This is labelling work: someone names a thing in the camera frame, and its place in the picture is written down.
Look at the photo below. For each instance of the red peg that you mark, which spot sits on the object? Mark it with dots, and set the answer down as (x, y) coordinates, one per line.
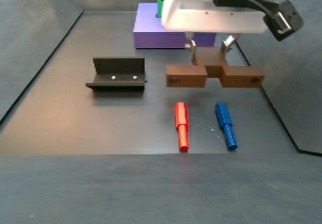
(182, 125)

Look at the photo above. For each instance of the black angle bracket fixture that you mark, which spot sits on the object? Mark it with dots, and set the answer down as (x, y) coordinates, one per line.
(118, 73)

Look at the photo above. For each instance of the brown T-shaped block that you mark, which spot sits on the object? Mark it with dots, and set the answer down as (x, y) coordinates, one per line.
(210, 65)

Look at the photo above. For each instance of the purple base block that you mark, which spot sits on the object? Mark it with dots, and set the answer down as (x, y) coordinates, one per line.
(150, 35)

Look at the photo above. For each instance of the green U-shaped block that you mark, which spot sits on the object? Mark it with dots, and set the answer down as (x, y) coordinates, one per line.
(159, 8)

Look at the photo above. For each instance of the blue peg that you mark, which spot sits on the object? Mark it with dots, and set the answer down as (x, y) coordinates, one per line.
(226, 125)

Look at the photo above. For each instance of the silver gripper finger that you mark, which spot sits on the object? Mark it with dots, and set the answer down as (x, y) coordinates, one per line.
(190, 43)
(227, 43)

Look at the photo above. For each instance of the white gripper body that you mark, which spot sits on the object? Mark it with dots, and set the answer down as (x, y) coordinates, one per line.
(201, 16)

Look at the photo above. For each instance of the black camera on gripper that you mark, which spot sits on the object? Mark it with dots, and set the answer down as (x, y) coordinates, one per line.
(282, 18)

